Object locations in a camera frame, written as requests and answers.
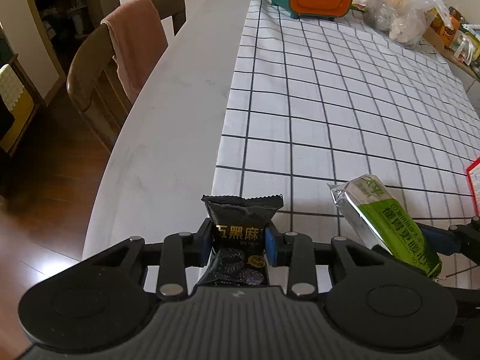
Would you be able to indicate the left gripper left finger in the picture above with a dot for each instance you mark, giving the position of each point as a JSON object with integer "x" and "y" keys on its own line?
{"x": 180, "y": 251}

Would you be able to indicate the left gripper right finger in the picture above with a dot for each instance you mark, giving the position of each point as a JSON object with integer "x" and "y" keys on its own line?
{"x": 294, "y": 251}

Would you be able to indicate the left wooden chair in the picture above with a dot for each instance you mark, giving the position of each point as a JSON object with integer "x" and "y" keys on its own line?
{"x": 93, "y": 84}

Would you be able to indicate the clear plastic bag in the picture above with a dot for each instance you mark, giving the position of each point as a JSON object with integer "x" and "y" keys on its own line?
{"x": 405, "y": 21}

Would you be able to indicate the white checkered tablecloth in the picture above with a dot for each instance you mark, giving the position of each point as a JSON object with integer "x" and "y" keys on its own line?
{"x": 315, "y": 103}

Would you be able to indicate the red cardboard box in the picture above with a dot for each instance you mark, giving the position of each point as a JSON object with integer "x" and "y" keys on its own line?
{"x": 473, "y": 177}

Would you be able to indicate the pink cloth on chair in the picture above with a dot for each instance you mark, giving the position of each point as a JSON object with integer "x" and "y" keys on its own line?
{"x": 138, "y": 40}

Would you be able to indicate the black sesame snack packet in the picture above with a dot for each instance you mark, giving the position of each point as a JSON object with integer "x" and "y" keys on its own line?
{"x": 239, "y": 240}

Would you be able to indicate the green snack packet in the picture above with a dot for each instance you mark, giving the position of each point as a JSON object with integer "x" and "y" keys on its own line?
{"x": 379, "y": 219}

